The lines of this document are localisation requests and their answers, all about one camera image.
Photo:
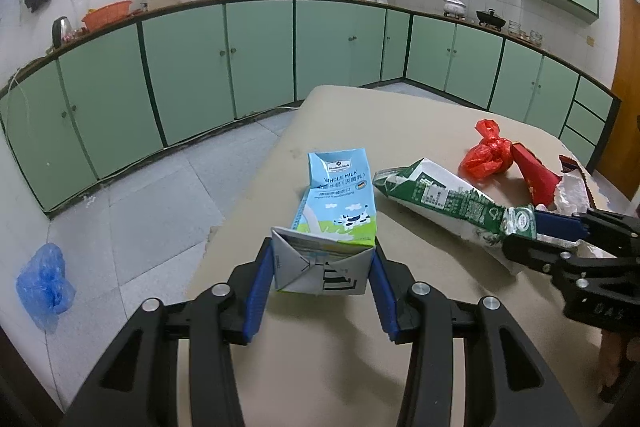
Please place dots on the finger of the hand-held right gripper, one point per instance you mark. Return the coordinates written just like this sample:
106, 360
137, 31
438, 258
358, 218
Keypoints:
535, 254
557, 223

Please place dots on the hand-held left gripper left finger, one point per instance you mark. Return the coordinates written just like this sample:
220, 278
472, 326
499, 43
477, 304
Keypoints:
257, 302

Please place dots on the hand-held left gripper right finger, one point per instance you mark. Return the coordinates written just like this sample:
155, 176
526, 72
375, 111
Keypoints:
385, 302

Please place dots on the green milk carton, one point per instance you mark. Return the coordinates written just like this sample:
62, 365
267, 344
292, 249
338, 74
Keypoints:
450, 197

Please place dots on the blue milk carton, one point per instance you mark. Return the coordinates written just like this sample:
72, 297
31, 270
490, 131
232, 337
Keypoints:
340, 207

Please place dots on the person's right forearm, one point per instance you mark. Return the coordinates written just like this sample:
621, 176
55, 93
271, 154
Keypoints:
612, 362

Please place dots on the red paper cone wrapper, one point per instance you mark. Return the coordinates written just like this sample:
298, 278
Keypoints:
540, 179

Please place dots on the red plastic bag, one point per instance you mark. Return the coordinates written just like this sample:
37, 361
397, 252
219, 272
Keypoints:
485, 157

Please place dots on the wooden door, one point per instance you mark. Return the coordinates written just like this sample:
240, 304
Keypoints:
625, 97

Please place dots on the blue plastic bag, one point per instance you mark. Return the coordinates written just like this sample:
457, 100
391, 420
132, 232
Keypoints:
45, 282

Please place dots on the black wok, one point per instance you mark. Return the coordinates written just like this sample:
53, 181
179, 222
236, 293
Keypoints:
490, 18

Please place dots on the white cooking pot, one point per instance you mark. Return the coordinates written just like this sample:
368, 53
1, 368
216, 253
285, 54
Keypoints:
454, 7

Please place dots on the green base kitchen cabinets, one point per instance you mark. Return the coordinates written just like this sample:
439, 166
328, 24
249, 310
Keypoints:
190, 67

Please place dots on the orange plastic basket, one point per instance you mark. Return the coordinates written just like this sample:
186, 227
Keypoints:
107, 14

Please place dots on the electric kettle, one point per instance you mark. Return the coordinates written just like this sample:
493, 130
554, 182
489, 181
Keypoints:
61, 32

